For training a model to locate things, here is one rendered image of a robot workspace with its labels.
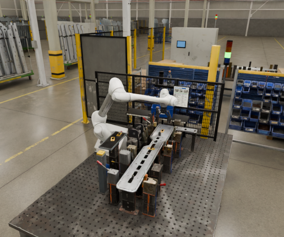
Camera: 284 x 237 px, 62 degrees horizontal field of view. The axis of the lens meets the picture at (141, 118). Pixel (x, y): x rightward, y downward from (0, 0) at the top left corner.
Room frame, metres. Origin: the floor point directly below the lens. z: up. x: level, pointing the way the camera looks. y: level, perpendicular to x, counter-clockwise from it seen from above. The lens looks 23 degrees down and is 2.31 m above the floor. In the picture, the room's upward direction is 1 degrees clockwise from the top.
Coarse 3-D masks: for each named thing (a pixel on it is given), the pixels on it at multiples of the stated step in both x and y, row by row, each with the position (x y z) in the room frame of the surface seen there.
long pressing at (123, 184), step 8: (160, 128) 2.72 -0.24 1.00; (168, 128) 2.73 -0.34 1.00; (152, 136) 2.50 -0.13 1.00; (160, 136) 2.50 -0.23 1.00; (168, 136) 2.51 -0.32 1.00; (152, 144) 2.31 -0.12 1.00; (160, 144) 2.31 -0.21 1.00; (144, 152) 2.13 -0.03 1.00; (152, 152) 2.13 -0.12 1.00; (136, 160) 1.98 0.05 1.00; (152, 160) 1.99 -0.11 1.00; (128, 168) 1.84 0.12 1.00; (136, 168) 1.85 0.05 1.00; (144, 168) 1.85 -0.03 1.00; (128, 176) 1.72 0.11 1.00; (136, 176) 1.72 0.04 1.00; (120, 184) 1.61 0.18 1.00; (128, 184) 1.61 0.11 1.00; (136, 184) 1.61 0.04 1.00
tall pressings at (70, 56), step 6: (66, 24) 12.35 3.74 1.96; (78, 24) 12.45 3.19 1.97; (66, 30) 11.95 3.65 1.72; (78, 30) 12.45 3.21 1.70; (72, 36) 12.26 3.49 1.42; (60, 42) 11.80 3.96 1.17; (66, 42) 11.77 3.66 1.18; (72, 42) 12.24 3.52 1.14; (66, 48) 11.70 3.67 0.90; (72, 54) 12.01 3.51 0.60; (66, 60) 11.65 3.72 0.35
